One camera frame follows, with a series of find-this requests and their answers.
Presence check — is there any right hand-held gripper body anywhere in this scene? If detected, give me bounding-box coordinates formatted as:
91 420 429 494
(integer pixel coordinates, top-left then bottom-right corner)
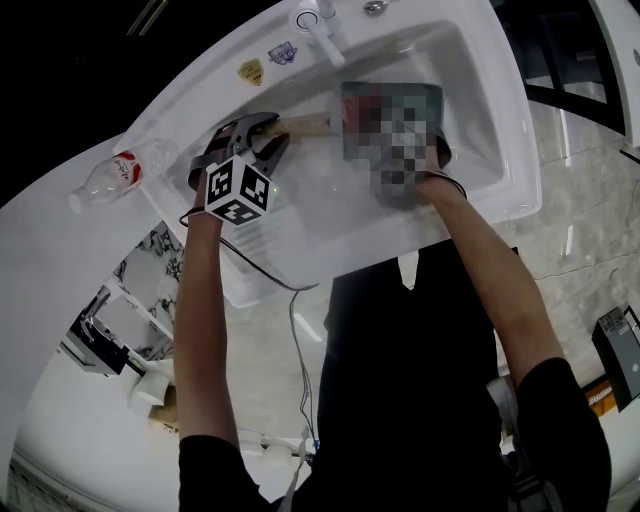
349 119 454 209

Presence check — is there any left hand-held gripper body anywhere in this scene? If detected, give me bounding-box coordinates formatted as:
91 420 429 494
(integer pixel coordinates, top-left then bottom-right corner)
187 119 280 227

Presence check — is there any person's right forearm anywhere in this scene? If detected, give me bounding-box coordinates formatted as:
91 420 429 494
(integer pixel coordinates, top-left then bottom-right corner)
414 172 569 387

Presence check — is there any person's left forearm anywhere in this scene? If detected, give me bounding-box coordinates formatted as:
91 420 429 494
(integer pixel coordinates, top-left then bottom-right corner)
172 207 242 442

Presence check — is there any gold sticker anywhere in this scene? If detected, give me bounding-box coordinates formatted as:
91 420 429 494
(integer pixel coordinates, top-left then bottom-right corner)
237 58 265 87

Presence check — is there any silver blue sticker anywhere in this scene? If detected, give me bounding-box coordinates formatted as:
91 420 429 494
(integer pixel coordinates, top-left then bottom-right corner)
268 42 300 67

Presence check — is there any white ceramic washboard sink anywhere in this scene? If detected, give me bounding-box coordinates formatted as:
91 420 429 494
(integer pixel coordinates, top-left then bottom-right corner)
113 0 544 309

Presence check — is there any white faucet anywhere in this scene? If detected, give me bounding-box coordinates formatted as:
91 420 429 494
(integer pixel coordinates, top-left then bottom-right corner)
292 0 348 69

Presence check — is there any marble pattern cabinet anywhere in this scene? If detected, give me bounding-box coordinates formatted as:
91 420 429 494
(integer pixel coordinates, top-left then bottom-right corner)
59 222 187 377

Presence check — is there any clear plastic water bottle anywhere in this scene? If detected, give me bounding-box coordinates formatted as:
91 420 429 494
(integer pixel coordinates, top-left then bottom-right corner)
68 139 179 215

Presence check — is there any white curved counter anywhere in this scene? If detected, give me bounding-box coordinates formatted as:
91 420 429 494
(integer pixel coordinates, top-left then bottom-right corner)
0 132 201 512

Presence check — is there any white paper roll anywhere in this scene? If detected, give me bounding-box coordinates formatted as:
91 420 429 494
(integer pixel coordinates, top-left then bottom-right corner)
127 372 172 407

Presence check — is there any person's black clothing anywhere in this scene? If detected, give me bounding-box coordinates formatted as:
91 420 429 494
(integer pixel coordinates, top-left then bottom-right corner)
177 239 614 512

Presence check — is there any dark grey electronics box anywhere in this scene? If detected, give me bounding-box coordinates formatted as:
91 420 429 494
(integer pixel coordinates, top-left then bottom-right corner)
592 304 640 414

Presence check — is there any black cable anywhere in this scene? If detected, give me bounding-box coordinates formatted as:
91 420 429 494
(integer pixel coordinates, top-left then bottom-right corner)
178 207 322 454

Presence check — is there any black metal cabinet frame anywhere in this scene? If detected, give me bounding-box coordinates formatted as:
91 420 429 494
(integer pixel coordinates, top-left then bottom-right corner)
499 0 629 137

